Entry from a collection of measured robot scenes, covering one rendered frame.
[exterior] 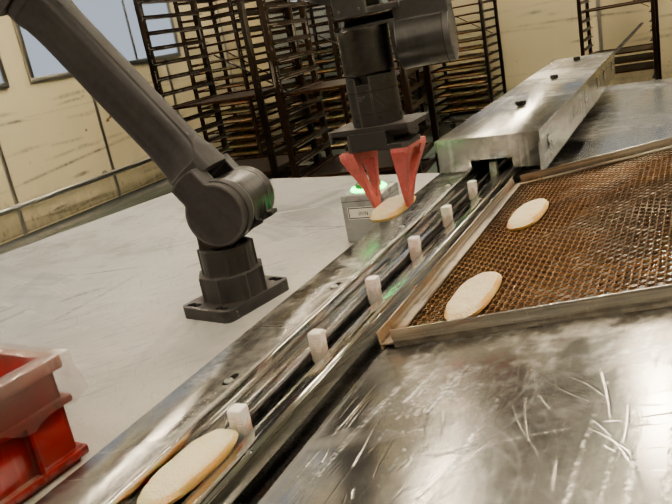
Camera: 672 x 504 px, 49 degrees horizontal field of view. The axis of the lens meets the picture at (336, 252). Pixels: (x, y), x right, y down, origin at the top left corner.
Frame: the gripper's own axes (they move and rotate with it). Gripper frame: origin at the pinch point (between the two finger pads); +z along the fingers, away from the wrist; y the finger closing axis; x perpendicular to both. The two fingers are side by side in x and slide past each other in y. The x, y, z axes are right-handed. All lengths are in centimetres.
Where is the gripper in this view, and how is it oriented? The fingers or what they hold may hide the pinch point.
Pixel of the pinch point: (392, 200)
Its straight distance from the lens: 86.7
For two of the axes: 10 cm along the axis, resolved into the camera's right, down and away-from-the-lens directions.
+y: -8.9, 0.5, 4.5
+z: 1.9, 9.4, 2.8
